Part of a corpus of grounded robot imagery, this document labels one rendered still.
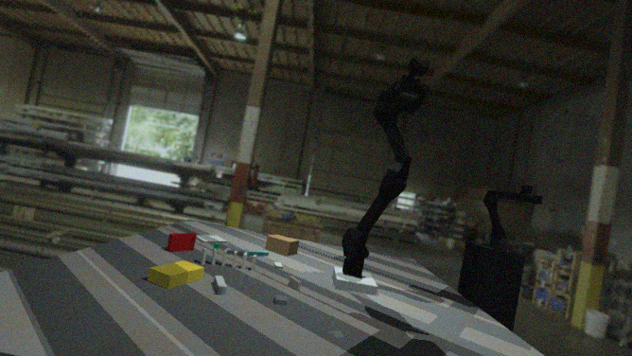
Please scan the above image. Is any teal rectangular block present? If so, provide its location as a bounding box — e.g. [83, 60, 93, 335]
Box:
[247, 251, 269, 257]

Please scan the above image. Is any tan rectangular block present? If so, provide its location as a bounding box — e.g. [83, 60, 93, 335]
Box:
[265, 235, 299, 256]

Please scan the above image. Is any yellow rectangular block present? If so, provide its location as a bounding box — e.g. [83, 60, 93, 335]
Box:
[147, 260, 204, 289]

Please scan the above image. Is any red block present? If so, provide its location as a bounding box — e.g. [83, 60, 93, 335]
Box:
[167, 233, 197, 252]

